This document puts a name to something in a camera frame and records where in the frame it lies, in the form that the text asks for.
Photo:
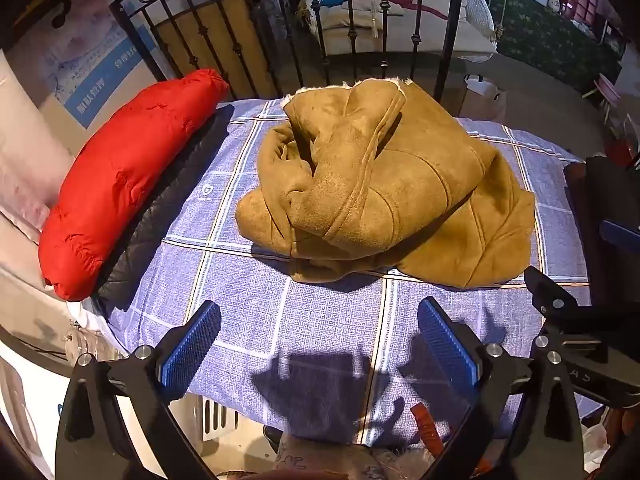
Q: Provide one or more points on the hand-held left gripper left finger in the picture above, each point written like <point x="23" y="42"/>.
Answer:
<point x="192" y="342"/>

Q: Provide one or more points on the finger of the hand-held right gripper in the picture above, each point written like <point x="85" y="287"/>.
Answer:
<point x="622" y="234"/>
<point x="555" y="297"/>

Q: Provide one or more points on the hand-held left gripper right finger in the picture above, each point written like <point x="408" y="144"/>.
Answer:
<point x="445" y="345"/>

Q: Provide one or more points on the brown suede fur-lined coat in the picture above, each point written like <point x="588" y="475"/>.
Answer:
<point x="400" y="185"/>

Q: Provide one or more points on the black coat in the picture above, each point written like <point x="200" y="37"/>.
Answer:
<point x="585" y="200"/>

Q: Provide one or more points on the white slatted plastic basket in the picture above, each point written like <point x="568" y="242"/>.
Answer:
<point x="216" y="417"/>

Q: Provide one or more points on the red bin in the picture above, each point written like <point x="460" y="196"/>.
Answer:
<point x="618" y="151"/>

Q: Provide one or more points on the blue plaid bed sheet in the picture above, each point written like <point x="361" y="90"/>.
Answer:
<point x="310" y="320"/>

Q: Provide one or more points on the black quilted jacket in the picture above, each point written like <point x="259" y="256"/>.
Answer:
<point x="150" y="230"/>

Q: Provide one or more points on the small pink stool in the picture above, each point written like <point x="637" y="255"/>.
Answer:
<point x="606" y="87"/>

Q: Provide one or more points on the person's floral clothing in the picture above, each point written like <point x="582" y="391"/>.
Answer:
<point x="310" y="455"/>

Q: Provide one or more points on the red down jacket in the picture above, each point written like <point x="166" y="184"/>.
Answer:
<point x="120" y="170"/>

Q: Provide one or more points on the pale paper shopping bag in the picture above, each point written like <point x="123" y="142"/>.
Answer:
<point x="482" y="100"/>

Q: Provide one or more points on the green patterned counter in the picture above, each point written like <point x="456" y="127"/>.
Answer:
<point x="550" y="40"/>

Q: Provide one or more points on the white vase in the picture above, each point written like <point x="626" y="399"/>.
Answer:
<point x="552" y="0"/>

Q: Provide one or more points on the pale pink pillow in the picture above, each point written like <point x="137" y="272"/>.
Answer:
<point x="25" y="160"/>

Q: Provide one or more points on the white swing sofa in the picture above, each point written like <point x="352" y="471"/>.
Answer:
<point x="450" y="30"/>

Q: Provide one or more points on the blue and white wall poster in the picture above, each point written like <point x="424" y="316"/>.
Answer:
<point x="95" y="65"/>

